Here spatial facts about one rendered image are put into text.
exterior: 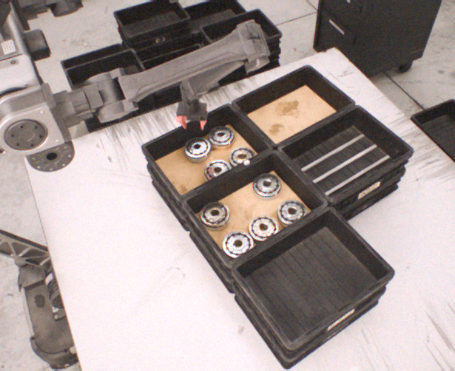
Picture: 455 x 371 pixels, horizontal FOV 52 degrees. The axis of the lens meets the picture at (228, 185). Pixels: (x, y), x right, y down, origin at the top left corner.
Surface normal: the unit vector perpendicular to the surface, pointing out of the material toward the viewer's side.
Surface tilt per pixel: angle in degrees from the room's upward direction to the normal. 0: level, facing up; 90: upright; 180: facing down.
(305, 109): 0
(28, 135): 90
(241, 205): 0
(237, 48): 44
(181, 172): 0
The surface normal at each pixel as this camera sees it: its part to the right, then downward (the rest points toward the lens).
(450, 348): -0.04, -0.60
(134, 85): -0.07, 0.12
